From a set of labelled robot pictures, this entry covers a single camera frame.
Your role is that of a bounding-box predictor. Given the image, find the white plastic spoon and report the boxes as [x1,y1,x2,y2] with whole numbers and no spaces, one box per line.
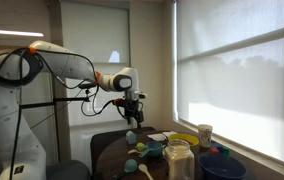
[137,163,155,180]

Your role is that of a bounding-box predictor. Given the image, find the yellow lemon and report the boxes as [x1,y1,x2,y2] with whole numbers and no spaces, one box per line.
[135,142,146,152]

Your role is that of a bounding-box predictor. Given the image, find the yellow bowl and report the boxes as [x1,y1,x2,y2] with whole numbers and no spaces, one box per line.
[167,133,200,148]

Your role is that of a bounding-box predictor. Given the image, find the grey-blue chair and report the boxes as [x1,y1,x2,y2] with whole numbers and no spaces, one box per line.
[45,159,91,180]

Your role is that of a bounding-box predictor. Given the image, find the patterned paper cup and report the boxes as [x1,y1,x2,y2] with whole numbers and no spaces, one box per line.
[197,123,214,148]

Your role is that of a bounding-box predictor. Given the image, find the black camera stand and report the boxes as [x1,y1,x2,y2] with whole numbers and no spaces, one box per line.
[19,75,92,163]

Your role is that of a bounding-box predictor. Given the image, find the dark blue bowl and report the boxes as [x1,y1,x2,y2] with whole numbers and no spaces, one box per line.
[197,152,248,180]

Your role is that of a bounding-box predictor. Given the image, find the ceiling strip light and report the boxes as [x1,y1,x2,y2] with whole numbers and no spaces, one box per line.
[0,28,45,38]

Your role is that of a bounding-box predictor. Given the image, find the white paper sheet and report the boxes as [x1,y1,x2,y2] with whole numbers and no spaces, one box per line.
[161,130,179,138]
[147,133,167,142]

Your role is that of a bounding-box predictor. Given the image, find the large teal measuring cup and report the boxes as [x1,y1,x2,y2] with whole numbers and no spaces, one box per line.
[139,140,164,159]

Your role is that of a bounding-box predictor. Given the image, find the wide white roller blind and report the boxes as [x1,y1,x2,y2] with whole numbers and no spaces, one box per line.
[175,0,284,169]

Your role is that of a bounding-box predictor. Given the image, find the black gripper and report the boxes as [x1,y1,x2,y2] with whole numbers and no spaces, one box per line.
[123,98,146,130]

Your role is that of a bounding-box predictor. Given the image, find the glass jar of rice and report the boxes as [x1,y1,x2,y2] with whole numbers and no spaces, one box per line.
[164,139,196,180]

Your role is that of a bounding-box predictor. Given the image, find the black arm cable orange clips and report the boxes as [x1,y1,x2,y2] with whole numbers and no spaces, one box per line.
[0,46,130,180]

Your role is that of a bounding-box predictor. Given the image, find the narrow white roller blind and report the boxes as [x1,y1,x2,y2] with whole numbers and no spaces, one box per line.
[61,1,131,127]

